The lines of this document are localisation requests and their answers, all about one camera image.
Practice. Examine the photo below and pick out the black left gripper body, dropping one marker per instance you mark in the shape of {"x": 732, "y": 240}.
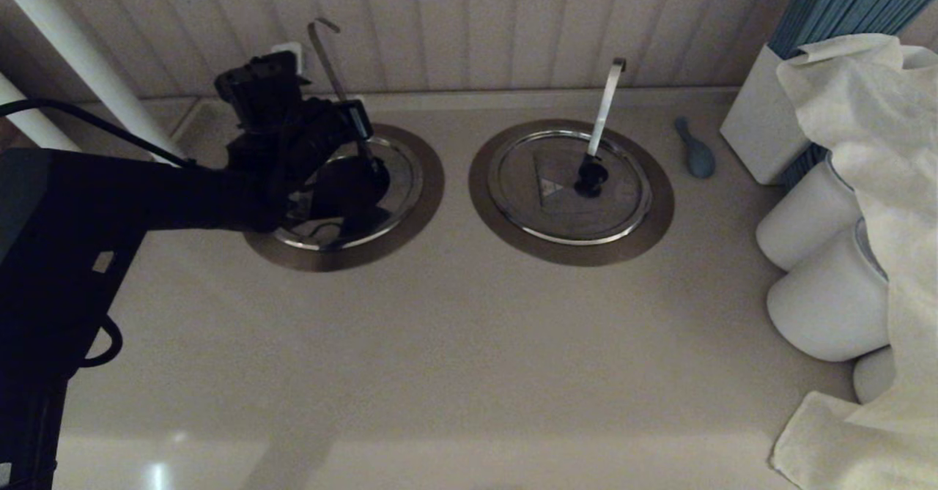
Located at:
{"x": 322, "y": 142}

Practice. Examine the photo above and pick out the white pole with base flange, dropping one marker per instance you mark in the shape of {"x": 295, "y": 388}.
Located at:
{"x": 80, "y": 50}

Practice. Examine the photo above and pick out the white square holder box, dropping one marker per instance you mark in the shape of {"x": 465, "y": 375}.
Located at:
{"x": 758, "y": 131}

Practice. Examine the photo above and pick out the cream cloth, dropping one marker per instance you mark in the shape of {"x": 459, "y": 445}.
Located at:
{"x": 879, "y": 146}

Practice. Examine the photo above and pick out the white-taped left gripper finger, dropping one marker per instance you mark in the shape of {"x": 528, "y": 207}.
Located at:
{"x": 341, "y": 109}
{"x": 360, "y": 131}

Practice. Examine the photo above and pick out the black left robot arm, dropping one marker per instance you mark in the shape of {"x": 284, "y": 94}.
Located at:
{"x": 88, "y": 212}

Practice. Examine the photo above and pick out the small blue plastic spoon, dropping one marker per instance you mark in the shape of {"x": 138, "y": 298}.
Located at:
{"x": 700, "y": 159}

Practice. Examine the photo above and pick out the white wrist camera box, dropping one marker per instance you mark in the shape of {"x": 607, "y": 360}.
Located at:
{"x": 289, "y": 54}

